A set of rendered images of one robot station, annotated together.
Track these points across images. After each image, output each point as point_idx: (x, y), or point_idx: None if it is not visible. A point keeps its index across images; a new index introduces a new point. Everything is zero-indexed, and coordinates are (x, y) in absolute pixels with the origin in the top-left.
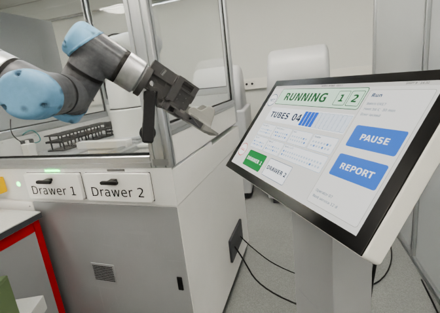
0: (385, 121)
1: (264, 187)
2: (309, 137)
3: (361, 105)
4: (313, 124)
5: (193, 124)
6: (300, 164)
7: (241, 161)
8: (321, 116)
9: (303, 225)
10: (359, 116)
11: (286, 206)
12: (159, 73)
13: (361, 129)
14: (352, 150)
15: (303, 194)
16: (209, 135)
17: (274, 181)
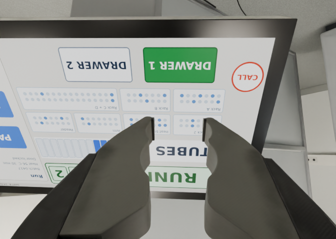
0: (1, 153)
1: (93, 27)
2: (81, 127)
3: (43, 166)
4: (90, 143)
5: (58, 184)
6: (58, 89)
7: (224, 50)
8: (87, 154)
9: None
10: (33, 156)
11: (24, 19)
12: None
13: (16, 144)
14: (3, 122)
15: (6, 51)
16: (142, 118)
17: (80, 47)
